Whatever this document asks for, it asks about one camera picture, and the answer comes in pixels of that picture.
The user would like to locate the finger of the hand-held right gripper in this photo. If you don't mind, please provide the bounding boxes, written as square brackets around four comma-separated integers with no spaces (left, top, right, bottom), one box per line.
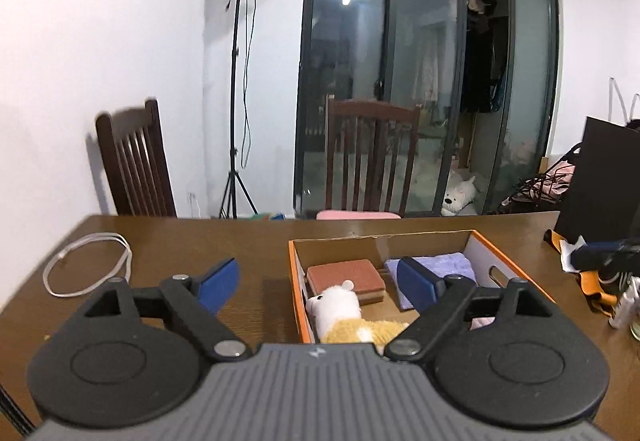
[572,241,624,271]

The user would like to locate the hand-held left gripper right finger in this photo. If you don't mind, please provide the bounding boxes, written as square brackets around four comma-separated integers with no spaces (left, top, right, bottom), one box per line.
[385,256,556,364]

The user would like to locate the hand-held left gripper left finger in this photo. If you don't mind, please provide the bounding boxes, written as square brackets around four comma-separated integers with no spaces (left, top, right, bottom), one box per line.
[76,257,253,364]

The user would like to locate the large lilac towel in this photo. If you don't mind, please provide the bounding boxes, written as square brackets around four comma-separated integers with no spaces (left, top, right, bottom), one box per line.
[384,251,479,287]

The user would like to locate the brown layered sponge block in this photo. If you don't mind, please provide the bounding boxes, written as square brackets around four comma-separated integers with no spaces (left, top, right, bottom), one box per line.
[306,259,387,307]

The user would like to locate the red and orange cardboard box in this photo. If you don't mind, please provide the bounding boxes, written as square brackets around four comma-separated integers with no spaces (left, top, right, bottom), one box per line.
[288,229,556,345]

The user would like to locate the white and yellow plush toy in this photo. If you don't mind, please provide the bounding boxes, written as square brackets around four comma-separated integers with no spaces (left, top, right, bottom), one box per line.
[305,280,411,355]

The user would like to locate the white spray bottle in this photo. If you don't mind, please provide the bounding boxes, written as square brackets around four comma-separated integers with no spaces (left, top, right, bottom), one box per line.
[609,278,640,330]

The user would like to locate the black monitor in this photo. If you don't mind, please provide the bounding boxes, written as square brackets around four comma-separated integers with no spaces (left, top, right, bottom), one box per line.
[555,116,640,242]

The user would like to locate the black folding stroller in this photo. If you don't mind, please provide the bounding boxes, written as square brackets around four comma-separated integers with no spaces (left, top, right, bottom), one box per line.
[497,144,584,215]

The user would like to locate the pink seat cushion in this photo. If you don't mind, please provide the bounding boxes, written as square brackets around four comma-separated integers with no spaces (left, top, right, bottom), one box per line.
[316,208,403,221]

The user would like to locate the white plush dog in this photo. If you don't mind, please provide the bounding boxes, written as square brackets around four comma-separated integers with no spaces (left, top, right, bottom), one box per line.
[440,174,479,217]

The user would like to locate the dark wooden chair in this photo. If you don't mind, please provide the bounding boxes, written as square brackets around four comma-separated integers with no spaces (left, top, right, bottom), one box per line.
[95,98,179,218]
[324,94,424,217]

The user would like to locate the sliding glass door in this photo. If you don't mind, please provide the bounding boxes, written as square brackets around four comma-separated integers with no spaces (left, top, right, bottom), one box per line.
[292,0,561,217]

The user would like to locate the hanging clothes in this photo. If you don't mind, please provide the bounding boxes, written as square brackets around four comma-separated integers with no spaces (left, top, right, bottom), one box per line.
[462,0,506,115]

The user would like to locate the white cable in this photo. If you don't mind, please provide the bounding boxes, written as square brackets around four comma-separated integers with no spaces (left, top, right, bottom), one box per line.
[42,232,134,298]

